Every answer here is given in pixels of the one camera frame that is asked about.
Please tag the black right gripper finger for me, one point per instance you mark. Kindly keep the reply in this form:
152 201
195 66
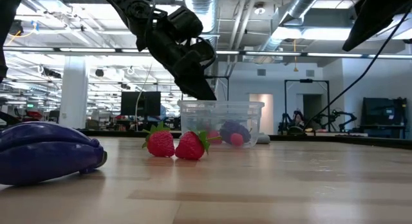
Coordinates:
367 24

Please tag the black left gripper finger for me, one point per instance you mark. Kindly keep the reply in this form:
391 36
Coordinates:
196 82

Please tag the purple toy grapes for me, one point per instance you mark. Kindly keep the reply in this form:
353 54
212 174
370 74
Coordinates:
238 129

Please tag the purple toy eggplant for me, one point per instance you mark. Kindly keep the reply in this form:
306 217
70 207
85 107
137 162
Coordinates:
45 153

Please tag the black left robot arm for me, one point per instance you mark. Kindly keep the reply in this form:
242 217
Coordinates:
128 5

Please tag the black background robot arm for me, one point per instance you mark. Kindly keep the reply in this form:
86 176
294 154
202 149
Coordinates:
341 114
296 118

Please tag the clear plastic tupperware container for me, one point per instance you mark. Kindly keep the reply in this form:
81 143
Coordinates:
222 111

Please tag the red toy strawberry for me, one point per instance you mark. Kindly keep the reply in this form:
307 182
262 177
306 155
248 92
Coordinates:
190 146
160 143

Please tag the black background monitor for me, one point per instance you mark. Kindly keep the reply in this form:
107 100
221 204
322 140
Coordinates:
130 103

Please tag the long ceiling light strip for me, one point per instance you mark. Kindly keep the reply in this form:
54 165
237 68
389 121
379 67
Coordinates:
80 50
273 53

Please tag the grey folded cloth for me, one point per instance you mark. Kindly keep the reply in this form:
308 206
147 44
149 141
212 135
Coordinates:
264 139

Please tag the black equipment cabinet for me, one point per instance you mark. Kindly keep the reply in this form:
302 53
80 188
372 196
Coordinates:
383 114

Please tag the white building pillar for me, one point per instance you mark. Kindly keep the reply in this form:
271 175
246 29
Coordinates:
73 92

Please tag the silver ceiling air duct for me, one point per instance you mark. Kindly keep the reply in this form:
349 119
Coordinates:
302 2
210 11

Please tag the black background rig frame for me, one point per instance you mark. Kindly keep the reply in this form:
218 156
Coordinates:
305 80

